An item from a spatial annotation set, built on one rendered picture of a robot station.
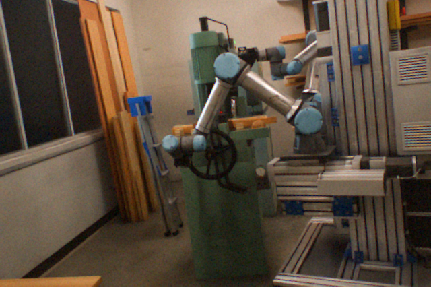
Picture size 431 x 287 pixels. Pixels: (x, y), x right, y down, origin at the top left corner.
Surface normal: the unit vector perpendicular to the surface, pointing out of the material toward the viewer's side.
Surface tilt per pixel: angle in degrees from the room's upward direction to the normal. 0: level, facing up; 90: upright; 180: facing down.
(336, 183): 90
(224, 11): 90
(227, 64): 85
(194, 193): 90
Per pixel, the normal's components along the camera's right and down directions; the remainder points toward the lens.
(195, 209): -0.11, 0.12
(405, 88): -0.44, 0.15
